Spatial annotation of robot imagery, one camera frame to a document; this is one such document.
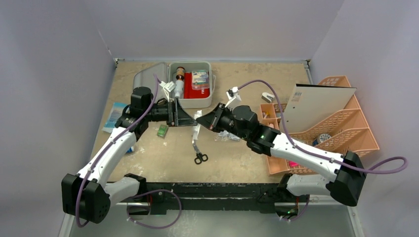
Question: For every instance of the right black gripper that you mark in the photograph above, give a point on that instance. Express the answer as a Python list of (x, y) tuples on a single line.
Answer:
[(219, 117)]

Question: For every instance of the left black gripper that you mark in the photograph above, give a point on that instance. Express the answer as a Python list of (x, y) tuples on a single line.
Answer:
[(177, 116)]

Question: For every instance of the white plastic bottle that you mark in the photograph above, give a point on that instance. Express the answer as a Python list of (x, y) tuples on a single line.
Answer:
[(179, 87)]

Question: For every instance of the beige gauze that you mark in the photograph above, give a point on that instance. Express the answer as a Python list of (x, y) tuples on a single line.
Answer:
[(200, 80)]

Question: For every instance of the brown bottle orange cap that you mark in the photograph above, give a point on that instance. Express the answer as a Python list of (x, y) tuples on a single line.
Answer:
[(180, 73)]

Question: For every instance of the light blue wipes packet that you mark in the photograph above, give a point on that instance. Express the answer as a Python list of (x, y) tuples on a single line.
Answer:
[(114, 115)]

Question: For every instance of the blue white mask packet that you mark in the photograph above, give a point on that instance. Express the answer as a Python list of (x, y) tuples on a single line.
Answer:
[(196, 128)]

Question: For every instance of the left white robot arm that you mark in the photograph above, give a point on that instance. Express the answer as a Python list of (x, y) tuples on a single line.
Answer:
[(88, 195)]

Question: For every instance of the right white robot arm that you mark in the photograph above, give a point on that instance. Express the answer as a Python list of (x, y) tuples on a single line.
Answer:
[(336, 175)]

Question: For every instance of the small green medicine box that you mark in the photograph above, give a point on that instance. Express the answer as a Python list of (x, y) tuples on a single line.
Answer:
[(162, 130)]

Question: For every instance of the small white pad packet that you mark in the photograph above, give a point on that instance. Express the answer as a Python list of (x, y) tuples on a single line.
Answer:
[(222, 136)]

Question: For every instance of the grey open storage case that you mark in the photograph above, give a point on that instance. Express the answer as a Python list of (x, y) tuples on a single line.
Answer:
[(191, 99)]

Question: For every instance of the orange compartment tray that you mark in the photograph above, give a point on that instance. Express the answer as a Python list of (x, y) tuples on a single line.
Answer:
[(270, 116)]

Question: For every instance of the blue white ointment tube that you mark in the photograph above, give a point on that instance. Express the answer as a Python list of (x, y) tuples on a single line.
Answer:
[(131, 150)]

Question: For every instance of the pink highlighter marker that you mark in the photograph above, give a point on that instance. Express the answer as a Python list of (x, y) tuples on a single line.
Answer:
[(293, 164)]

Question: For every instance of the white board folder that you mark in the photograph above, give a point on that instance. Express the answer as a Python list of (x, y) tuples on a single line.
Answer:
[(310, 104)]

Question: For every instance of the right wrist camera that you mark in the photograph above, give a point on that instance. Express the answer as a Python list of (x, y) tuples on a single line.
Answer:
[(234, 98)]

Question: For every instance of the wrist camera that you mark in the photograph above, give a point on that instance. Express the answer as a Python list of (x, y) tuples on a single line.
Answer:
[(167, 88), (234, 98)]

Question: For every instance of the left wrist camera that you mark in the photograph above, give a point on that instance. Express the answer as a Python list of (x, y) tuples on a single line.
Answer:
[(167, 88)]

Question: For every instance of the black handled scissors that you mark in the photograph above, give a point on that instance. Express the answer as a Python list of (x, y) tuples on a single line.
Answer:
[(200, 157)]

